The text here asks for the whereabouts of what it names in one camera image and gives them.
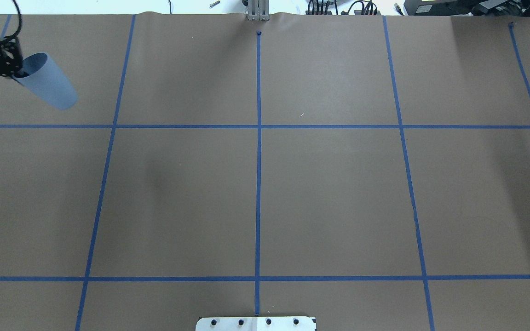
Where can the aluminium frame post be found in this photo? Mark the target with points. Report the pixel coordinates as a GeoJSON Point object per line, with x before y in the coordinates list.
{"type": "Point", "coordinates": [257, 10]}

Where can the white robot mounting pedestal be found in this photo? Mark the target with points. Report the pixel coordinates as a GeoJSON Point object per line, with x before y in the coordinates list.
{"type": "Point", "coordinates": [257, 323]}

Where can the light blue plastic cup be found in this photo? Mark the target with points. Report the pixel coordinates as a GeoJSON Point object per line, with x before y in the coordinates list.
{"type": "Point", "coordinates": [41, 75]}

